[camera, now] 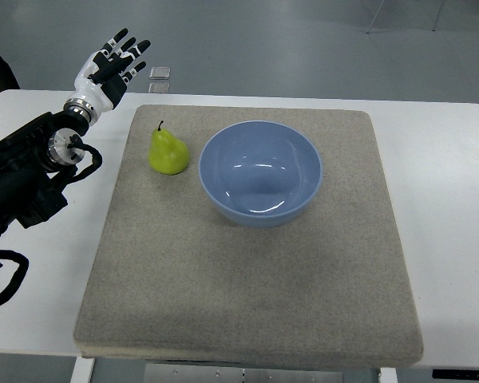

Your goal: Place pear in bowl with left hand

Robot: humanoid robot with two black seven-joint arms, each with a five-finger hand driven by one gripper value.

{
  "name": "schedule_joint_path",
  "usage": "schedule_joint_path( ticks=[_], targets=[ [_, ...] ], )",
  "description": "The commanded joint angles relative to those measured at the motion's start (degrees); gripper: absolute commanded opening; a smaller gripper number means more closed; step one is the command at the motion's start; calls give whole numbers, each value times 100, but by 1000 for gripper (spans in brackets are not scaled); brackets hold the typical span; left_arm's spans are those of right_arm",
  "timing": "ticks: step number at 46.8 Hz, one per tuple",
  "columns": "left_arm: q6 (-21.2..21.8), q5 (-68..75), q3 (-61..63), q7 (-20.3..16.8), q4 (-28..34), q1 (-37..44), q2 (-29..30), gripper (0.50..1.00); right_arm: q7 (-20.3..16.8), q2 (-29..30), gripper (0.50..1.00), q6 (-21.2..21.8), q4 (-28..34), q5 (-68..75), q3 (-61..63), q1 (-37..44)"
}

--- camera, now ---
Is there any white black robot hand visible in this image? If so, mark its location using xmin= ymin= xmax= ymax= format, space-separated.
xmin=64 ymin=28 xmax=151 ymax=124

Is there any green pear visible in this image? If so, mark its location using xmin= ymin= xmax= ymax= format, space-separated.
xmin=148 ymin=121 xmax=190 ymax=176

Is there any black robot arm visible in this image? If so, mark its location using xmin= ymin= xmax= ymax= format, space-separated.
xmin=0 ymin=99 xmax=102 ymax=236

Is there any blue ceramic bowl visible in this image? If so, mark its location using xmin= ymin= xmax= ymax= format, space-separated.
xmin=198 ymin=120 xmax=323 ymax=227

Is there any lower metal floor plate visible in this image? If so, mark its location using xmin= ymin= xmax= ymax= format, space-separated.
xmin=148 ymin=82 xmax=170 ymax=93

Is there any metal floor plate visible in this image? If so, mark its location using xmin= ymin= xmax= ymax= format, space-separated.
xmin=148 ymin=82 xmax=170 ymax=93
xmin=149 ymin=66 xmax=171 ymax=80

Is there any upper metal floor plate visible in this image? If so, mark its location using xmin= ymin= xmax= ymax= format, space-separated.
xmin=149 ymin=66 xmax=171 ymax=80

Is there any grey felt mat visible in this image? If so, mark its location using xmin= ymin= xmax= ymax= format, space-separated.
xmin=73 ymin=105 xmax=424 ymax=369

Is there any black table control panel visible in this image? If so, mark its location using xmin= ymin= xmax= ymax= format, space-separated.
xmin=432 ymin=369 xmax=479 ymax=381

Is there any black looped cable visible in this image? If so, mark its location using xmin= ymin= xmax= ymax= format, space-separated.
xmin=0 ymin=247 xmax=30 ymax=310

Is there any metal table frame bar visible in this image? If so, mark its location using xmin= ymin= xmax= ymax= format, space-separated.
xmin=143 ymin=363 xmax=344 ymax=383

